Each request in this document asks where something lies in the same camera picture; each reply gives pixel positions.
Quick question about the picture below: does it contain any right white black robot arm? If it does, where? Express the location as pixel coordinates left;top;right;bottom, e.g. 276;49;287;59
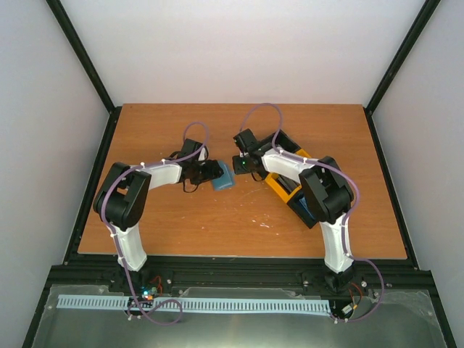
233;129;355;292

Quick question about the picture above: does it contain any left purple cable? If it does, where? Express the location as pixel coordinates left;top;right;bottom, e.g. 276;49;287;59
100;122;210;326

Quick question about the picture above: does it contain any yellow bin with dark cards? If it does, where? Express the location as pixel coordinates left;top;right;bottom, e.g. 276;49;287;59
262;149;303;205

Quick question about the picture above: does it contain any black bin with blue cards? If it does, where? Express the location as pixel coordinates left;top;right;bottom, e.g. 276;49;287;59
287;191;318;228

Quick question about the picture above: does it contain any purple cable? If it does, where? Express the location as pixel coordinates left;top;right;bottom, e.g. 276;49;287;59
100;122;210;326
239;103;385;323

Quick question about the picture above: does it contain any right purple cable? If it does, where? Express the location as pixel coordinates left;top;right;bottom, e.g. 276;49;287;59
239;103;385;323

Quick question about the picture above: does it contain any black frame post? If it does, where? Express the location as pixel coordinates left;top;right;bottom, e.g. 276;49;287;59
365;0;442;113
46;0;123;113

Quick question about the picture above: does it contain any right black frame post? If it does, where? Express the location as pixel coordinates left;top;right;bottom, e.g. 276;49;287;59
365;0;442;113

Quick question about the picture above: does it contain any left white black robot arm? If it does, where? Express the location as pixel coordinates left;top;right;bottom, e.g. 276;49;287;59
93;138;224;292

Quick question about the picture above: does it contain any light blue slotted cable duct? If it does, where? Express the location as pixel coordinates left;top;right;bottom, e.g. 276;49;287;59
57;294;331;315

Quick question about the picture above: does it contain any left black frame post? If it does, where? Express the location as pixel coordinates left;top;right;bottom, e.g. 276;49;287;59
46;0;123;113

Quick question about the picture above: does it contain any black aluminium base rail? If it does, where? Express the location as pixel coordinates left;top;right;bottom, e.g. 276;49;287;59
108;254;434;298

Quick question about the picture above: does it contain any black bin with red cards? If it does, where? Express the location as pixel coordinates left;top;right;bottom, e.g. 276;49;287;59
258;130;301;154

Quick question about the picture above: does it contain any blue card holder wallet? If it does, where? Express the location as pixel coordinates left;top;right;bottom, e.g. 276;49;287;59
212;161;235;191

